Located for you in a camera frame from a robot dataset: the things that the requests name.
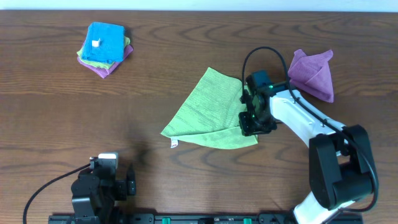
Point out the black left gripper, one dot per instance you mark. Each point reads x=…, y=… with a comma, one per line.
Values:
x=123, y=189

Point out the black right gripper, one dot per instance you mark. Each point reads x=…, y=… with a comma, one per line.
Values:
x=249, y=125

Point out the green microfiber cloth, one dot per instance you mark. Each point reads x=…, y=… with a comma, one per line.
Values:
x=209, y=115

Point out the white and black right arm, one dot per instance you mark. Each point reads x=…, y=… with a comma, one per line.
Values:
x=342, y=173

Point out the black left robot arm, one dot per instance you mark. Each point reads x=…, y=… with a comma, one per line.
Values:
x=96, y=191

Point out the crumpled purple cloth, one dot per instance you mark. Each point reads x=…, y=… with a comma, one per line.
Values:
x=311, y=73

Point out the folded green cloth in stack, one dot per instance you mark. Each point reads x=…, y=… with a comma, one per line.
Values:
x=104, y=64

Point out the folded purple cloth in stack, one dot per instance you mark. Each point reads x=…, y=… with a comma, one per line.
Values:
x=103, y=73

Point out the folded blue cloth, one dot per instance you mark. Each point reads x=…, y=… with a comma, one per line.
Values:
x=104, y=43

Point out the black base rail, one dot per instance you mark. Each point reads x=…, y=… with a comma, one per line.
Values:
x=147, y=218

